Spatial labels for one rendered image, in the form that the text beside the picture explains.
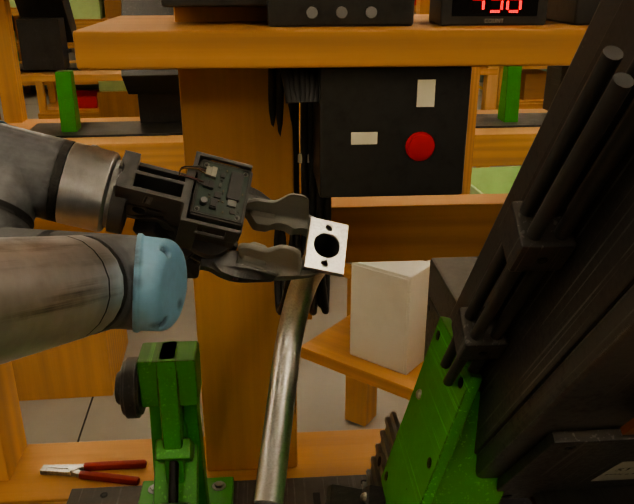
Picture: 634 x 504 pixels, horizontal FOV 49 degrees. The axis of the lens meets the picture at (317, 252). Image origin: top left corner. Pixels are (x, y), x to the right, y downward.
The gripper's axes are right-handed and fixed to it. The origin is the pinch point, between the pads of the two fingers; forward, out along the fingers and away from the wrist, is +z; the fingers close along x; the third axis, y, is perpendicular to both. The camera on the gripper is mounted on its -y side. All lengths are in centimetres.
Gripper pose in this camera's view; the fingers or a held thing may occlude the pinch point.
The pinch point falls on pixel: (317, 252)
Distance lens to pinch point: 70.3
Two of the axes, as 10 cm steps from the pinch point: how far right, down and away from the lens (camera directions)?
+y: 2.7, -3.9, -8.8
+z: 9.5, 2.3, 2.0
